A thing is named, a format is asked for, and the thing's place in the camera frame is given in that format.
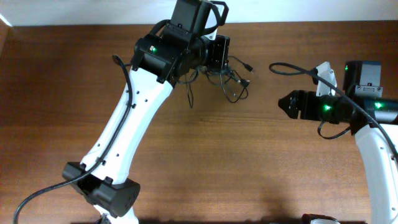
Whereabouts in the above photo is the black cable bundle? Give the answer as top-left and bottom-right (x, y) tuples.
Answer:
(177, 55), (255, 109)

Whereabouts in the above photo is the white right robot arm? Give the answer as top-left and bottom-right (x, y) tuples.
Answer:
(278, 60), (397, 223)

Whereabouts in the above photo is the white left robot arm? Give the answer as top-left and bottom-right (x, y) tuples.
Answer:
(62, 1), (229, 223)

